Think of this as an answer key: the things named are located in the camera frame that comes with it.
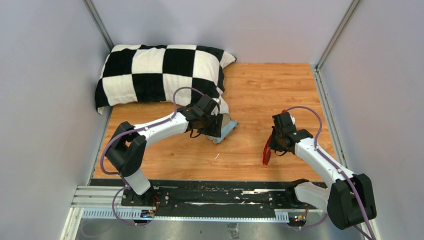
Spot black and white checkered pillow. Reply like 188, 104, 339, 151
94, 44, 237, 115

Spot beige plaid glasses case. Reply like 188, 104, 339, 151
206, 113, 233, 141

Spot light blue cleaning cloth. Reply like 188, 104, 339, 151
212, 120, 239, 144

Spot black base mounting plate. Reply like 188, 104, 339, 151
89, 179, 325, 224

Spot aluminium rail frame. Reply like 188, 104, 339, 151
70, 186, 306, 225

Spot red sunglasses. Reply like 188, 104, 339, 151
262, 135, 272, 165

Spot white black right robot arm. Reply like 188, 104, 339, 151
262, 110, 377, 230

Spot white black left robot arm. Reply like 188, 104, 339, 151
103, 95, 224, 207

